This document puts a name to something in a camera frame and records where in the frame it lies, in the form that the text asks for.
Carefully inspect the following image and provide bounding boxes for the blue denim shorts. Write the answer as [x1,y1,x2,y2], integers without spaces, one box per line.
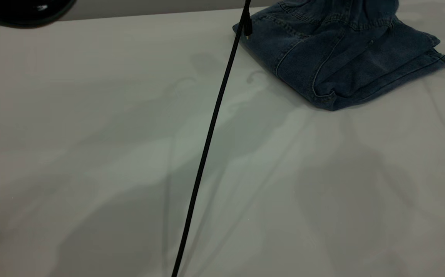
[233,0,445,112]

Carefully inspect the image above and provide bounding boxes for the thin black cable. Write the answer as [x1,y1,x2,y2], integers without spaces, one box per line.
[171,0,253,277]

